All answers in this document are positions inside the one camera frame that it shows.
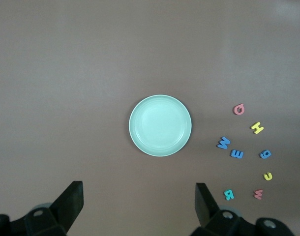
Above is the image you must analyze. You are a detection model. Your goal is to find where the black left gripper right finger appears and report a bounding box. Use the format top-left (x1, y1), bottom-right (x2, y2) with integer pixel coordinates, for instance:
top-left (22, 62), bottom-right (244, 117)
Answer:
top-left (190, 183), bottom-right (241, 236)

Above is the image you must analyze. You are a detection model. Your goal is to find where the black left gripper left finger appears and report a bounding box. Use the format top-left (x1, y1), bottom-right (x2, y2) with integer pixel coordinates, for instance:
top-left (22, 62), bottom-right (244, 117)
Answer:
top-left (23, 181), bottom-right (85, 236)

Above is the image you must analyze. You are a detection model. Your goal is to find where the teal foam letter R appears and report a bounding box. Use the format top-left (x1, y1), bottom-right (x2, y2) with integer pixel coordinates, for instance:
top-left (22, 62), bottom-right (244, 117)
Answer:
top-left (223, 189), bottom-right (235, 202)

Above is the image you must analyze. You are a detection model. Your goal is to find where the blue foam small m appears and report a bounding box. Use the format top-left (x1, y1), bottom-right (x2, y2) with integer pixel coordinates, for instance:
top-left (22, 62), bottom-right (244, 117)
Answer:
top-left (230, 148), bottom-right (244, 159)

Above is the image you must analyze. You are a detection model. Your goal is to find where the blue foam capital M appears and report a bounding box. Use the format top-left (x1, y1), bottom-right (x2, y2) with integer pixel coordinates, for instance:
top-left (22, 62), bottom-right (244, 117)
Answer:
top-left (216, 136), bottom-right (231, 150)

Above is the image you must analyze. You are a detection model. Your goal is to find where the blue foam letter g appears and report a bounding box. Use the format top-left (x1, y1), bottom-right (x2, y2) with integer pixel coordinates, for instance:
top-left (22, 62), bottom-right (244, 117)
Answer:
top-left (258, 149), bottom-right (272, 160)

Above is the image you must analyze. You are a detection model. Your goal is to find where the yellow foam letter H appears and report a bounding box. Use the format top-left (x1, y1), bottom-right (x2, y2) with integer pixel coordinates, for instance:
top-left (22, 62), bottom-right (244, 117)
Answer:
top-left (250, 121), bottom-right (265, 135)

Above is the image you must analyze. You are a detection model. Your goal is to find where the pink foam letter Q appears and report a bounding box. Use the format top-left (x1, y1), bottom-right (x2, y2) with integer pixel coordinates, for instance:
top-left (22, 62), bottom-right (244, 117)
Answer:
top-left (233, 103), bottom-right (246, 116)

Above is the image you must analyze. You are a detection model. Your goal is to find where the light green plate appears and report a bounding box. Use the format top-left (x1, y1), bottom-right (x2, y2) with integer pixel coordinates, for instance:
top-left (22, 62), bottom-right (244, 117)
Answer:
top-left (128, 94), bottom-right (192, 157)

